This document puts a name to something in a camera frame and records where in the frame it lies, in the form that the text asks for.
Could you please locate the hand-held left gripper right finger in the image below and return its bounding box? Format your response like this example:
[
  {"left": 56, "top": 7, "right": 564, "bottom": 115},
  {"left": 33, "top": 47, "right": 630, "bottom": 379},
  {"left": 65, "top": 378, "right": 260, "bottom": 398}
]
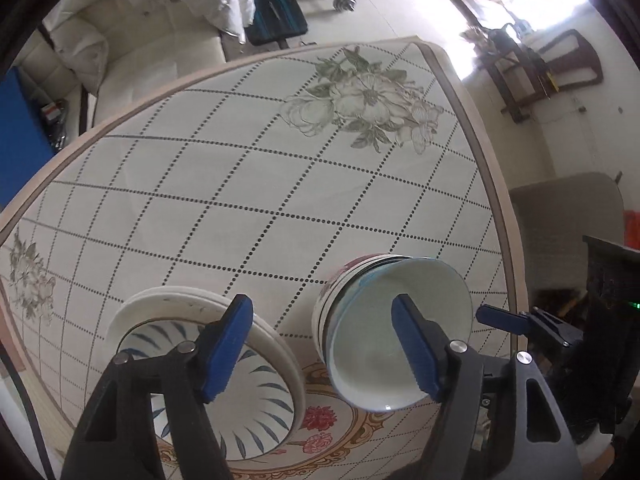
[{"left": 391, "top": 293, "right": 584, "bottom": 480}]

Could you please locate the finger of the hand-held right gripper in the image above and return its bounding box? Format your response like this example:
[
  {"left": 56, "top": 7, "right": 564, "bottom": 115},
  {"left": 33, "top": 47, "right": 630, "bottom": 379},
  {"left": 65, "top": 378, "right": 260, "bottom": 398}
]
[{"left": 475, "top": 304, "right": 572, "bottom": 349}]

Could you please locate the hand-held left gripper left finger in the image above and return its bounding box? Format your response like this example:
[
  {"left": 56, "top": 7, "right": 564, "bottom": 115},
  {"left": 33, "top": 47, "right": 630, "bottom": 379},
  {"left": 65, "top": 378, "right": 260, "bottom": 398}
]
[{"left": 60, "top": 293, "right": 254, "bottom": 480}]

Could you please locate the white bowl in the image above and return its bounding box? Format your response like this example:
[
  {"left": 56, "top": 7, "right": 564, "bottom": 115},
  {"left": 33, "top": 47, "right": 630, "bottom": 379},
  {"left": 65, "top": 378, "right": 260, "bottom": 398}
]
[{"left": 326, "top": 257, "right": 474, "bottom": 414}]

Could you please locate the blue leaf pattern plate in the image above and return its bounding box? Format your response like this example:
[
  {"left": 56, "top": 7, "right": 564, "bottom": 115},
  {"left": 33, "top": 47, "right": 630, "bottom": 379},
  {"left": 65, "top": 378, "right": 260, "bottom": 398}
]
[{"left": 116, "top": 316, "right": 297, "bottom": 462}]

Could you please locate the white plate with sprig print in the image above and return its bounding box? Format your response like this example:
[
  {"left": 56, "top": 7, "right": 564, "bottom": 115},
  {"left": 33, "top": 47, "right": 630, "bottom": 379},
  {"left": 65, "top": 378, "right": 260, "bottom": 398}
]
[{"left": 107, "top": 294, "right": 303, "bottom": 431}]

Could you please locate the plain white plate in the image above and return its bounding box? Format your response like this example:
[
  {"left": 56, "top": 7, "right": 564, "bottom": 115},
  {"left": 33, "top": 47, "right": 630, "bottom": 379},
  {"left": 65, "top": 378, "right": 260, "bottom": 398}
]
[{"left": 104, "top": 285, "right": 307, "bottom": 431}]

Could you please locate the pink floral bowl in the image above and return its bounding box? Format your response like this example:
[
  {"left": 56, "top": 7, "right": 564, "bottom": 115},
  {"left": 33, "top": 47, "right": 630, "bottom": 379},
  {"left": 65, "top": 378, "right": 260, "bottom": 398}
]
[{"left": 311, "top": 255, "right": 396, "bottom": 361}]

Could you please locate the grey chair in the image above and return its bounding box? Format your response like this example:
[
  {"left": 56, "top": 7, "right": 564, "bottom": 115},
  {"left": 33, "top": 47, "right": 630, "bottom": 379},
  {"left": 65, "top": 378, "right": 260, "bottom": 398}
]
[{"left": 509, "top": 172, "right": 627, "bottom": 307}]

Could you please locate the floral checked tablecloth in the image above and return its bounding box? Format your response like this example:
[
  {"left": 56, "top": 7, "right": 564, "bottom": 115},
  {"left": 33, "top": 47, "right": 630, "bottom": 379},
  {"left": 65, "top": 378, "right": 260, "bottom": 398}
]
[{"left": 0, "top": 35, "right": 532, "bottom": 480}]

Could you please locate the brown wooden chair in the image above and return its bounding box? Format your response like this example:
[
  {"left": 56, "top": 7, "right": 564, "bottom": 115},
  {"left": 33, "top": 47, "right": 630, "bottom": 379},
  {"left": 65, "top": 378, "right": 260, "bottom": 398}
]
[{"left": 469, "top": 24, "right": 607, "bottom": 124}]

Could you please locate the blue board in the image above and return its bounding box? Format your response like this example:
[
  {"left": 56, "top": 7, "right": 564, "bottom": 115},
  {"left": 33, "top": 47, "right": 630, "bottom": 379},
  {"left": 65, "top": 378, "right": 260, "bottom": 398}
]
[{"left": 0, "top": 67, "right": 57, "bottom": 208}]

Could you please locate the cream leather sofa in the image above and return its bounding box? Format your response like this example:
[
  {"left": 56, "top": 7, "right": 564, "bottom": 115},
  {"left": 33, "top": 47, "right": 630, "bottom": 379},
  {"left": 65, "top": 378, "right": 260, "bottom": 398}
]
[{"left": 12, "top": 0, "right": 238, "bottom": 128}]

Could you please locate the blue black bench pad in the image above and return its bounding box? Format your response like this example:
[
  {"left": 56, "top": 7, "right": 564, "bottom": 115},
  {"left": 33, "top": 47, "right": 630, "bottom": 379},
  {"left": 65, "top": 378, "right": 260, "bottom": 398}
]
[{"left": 247, "top": 0, "right": 309, "bottom": 46}]

